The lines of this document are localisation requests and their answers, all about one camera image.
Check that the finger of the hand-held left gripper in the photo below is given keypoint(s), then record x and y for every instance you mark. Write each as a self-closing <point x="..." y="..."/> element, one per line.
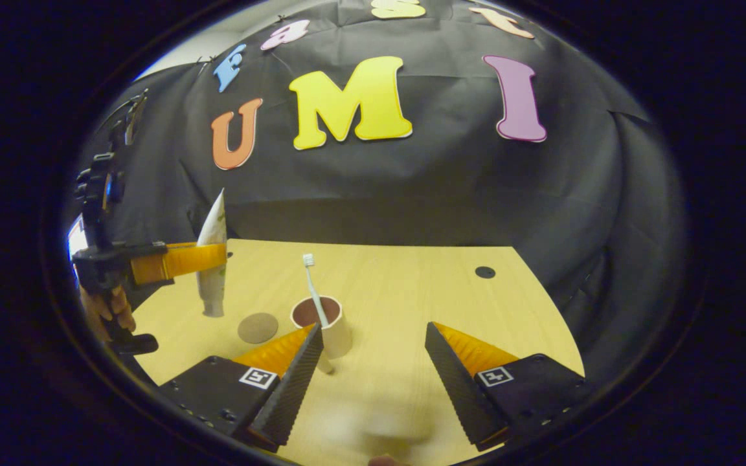
<point x="179" y="260"/>

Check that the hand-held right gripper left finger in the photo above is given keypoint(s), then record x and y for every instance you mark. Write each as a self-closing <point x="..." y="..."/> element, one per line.
<point x="292" y="388"/>

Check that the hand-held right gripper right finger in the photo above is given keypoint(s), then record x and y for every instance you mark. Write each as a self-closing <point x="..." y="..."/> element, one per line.
<point x="457" y="388"/>

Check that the white toothpaste tube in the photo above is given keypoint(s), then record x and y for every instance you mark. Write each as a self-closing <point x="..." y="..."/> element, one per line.
<point x="212" y="294"/>

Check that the beige cup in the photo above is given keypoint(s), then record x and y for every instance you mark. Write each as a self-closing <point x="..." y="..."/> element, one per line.
<point x="340" y="340"/>

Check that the brown round coaster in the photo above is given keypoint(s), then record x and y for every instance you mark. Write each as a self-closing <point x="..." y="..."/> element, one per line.
<point x="258" y="328"/>

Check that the white toothbrush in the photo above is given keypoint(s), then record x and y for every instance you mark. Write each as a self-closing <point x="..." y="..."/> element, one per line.
<point x="314" y="291"/>

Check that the wooden desktop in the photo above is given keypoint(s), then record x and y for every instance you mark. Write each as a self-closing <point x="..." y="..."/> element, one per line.
<point x="399" y="291"/>

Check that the black backdrop cloth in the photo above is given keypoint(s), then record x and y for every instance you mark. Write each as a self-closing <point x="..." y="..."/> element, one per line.
<point x="412" y="188"/>

